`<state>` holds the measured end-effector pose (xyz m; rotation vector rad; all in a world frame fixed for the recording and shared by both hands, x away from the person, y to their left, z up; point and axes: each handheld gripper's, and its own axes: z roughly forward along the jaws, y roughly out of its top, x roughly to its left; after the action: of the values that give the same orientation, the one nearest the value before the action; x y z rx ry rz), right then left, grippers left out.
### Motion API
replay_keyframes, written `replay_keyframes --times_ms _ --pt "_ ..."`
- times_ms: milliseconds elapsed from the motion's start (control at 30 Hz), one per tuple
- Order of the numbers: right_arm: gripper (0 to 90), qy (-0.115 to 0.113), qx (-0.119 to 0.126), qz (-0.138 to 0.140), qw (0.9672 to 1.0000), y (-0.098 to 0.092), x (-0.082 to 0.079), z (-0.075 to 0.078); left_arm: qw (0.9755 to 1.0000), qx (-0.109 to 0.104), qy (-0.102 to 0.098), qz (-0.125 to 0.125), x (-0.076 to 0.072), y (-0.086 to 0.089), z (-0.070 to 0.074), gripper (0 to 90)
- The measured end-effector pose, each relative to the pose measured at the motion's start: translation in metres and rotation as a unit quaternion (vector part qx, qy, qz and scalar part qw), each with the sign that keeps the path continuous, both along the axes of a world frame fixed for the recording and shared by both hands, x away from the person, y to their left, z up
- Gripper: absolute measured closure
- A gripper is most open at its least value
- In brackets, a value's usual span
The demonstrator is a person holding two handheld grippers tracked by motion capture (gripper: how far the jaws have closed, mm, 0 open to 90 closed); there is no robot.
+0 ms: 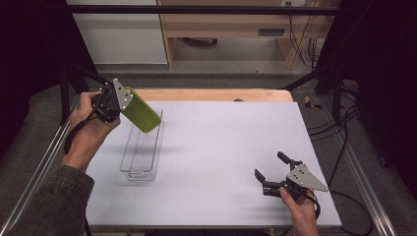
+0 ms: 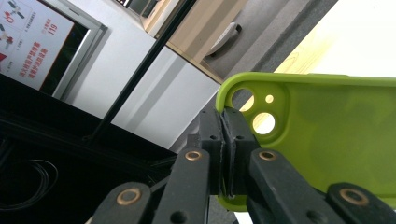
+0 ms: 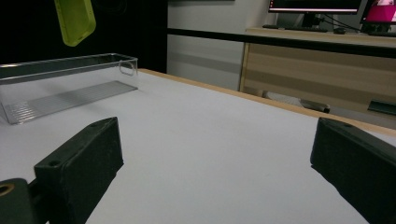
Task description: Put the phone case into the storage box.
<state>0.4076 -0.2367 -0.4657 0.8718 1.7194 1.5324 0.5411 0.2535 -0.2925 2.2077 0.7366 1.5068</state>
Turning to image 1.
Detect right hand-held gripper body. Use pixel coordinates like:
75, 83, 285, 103
262, 159, 328, 201

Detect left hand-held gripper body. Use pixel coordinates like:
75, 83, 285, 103
92, 78, 134, 124

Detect green phone case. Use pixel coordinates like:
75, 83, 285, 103
120, 86, 162, 134

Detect clear plastic tray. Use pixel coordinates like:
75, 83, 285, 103
119, 108, 165, 182

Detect person's right hand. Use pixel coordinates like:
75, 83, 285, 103
279, 187, 319, 229

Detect person's left hand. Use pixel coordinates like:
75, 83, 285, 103
67, 90, 122, 155

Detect black metal stand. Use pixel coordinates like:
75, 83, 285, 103
278, 62, 345, 123
59, 60, 114, 126

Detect yellow black tape strip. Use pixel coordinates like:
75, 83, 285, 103
304, 95, 325, 111

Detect white cabinet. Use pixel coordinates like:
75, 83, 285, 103
66, 0, 169, 66

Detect black curtain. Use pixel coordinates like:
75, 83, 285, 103
316, 0, 417, 200
0, 0, 97, 158

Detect light wooden desk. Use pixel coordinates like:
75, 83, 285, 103
156, 0, 342, 72

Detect aluminium rail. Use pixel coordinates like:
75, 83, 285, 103
319, 97, 398, 236
0, 94, 84, 236

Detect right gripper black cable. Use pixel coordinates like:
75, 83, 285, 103
306, 188, 375, 236

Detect black floor cables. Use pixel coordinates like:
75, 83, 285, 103
307, 83, 362, 143

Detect hanging black cables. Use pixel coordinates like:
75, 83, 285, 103
286, 1, 328, 71

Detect grey desk handle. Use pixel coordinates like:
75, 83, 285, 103
258, 28, 286, 36

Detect black horizontal frame bar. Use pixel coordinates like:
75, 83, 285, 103
65, 4, 342, 16

